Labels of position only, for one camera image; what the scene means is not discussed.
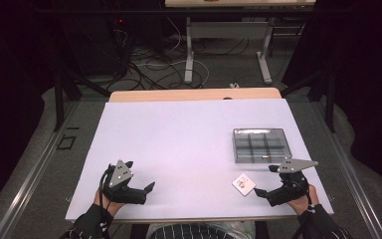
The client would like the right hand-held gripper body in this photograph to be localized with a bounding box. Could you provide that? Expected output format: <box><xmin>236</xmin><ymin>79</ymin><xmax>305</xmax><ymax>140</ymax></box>
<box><xmin>265</xmin><ymin>157</ymin><xmax>319</xmax><ymax>208</ymax></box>

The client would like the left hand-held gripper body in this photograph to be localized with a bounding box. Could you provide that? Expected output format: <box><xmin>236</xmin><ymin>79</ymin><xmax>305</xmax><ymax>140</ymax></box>
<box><xmin>99</xmin><ymin>159</ymin><xmax>147</xmax><ymax>205</ymax></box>

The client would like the white cartoon print card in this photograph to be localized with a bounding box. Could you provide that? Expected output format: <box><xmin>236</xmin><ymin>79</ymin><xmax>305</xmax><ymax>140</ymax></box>
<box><xmin>231</xmin><ymin>172</ymin><xmax>257</xmax><ymax>197</ymax></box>

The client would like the grey transparent compartment box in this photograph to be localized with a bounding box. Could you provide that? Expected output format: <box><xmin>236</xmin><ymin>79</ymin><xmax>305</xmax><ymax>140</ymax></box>
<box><xmin>232</xmin><ymin>127</ymin><xmax>293</xmax><ymax>164</ymax></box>

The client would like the person's right hand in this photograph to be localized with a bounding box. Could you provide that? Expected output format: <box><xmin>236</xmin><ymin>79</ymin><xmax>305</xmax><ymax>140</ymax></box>
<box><xmin>286</xmin><ymin>184</ymin><xmax>320</xmax><ymax>216</ymax></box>

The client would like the person's left hand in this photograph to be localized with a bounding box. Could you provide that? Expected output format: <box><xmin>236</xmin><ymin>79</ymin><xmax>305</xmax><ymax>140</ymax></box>
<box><xmin>94</xmin><ymin>189</ymin><xmax>125</xmax><ymax>217</ymax></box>

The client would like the white table board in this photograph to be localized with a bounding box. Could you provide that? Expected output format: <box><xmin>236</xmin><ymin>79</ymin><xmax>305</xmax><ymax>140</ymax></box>
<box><xmin>65</xmin><ymin>98</ymin><xmax>334</xmax><ymax>222</ymax></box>

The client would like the person's striped dark clothing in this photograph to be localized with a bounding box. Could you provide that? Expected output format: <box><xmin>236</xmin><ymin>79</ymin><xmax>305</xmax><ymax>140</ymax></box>
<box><xmin>145</xmin><ymin>221</ymin><xmax>257</xmax><ymax>239</ymax></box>

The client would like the wooden table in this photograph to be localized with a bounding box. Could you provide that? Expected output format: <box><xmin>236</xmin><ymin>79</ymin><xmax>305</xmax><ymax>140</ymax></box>
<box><xmin>108</xmin><ymin>87</ymin><xmax>300</xmax><ymax>224</ymax></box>

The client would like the black metal stand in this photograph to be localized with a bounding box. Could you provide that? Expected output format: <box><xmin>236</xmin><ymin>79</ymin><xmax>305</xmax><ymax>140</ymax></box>
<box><xmin>53</xmin><ymin>66</ymin><xmax>112</xmax><ymax>132</ymax></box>
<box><xmin>280</xmin><ymin>69</ymin><xmax>338</xmax><ymax>134</ymax></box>

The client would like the white-legged background desk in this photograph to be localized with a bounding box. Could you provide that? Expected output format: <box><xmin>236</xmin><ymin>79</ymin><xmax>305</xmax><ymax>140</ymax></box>
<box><xmin>164</xmin><ymin>0</ymin><xmax>316</xmax><ymax>85</ymax></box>

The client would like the black curtain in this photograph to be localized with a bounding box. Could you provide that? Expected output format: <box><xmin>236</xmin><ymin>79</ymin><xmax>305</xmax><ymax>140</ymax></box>
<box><xmin>0</xmin><ymin>0</ymin><xmax>58</xmax><ymax>221</ymax></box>
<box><xmin>281</xmin><ymin>0</ymin><xmax>382</xmax><ymax>191</ymax></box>

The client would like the black device with red light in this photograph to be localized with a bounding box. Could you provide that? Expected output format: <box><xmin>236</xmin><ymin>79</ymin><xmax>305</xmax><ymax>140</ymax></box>
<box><xmin>79</xmin><ymin>14</ymin><xmax>131</xmax><ymax>76</ymax></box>

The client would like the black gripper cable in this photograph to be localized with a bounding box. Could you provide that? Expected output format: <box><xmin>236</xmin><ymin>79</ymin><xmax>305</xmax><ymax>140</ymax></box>
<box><xmin>305</xmin><ymin>184</ymin><xmax>315</xmax><ymax>214</ymax></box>
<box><xmin>97</xmin><ymin>164</ymin><xmax>114</xmax><ymax>213</ymax></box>

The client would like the aluminium floor rail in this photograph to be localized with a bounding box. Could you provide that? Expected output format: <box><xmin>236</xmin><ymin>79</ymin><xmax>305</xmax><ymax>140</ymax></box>
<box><xmin>311</xmin><ymin>101</ymin><xmax>381</xmax><ymax>239</ymax></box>
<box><xmin>0</xmin><ymin>101</ymin><xmax>81</xmax><ymax>239</ymax></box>

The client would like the tangle of floor cables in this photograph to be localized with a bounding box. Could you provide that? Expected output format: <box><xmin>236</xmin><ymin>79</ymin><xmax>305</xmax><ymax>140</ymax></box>
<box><xmin>112</xmin><ymin>16</ymin><xmax>251</xmax><ymax>93</ymax></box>

